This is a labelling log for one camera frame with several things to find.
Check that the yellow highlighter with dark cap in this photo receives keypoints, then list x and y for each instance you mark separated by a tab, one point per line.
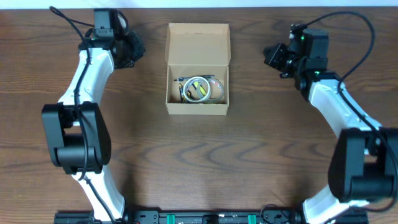
201	92

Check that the white masking tape roll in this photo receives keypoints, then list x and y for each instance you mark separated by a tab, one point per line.
190	82

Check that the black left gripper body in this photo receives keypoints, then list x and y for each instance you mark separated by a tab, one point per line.
131	45

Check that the cardboard box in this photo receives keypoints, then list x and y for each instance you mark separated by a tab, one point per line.
192	50

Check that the black gel pen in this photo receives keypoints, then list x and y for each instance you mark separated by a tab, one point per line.
180	79

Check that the clear tape roll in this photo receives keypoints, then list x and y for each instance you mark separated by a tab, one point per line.
217	91

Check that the yellow correction tape dispenser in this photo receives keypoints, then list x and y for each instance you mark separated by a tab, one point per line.
182	97

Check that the black mounting rail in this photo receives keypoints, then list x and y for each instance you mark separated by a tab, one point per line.
268	215

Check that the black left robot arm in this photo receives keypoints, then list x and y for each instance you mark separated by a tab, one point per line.
77	137

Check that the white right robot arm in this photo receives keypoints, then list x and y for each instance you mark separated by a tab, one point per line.
362	176

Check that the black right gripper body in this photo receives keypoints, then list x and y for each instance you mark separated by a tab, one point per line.
282	59

